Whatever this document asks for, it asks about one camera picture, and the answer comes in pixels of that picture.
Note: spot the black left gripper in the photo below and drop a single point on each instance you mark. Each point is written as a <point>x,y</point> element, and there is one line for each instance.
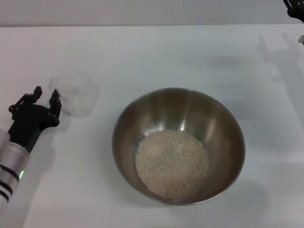
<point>31,123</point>

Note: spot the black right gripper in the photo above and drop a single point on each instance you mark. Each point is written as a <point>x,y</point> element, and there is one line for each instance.
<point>298,14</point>

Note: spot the clear plastic measuring cup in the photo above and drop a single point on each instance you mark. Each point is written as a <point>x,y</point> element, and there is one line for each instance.
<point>78,95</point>

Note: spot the stainless steel mixing bowl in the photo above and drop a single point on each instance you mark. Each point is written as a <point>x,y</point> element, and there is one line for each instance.
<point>213,118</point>

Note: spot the white rice grains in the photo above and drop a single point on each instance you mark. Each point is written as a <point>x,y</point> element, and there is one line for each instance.
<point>172,164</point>

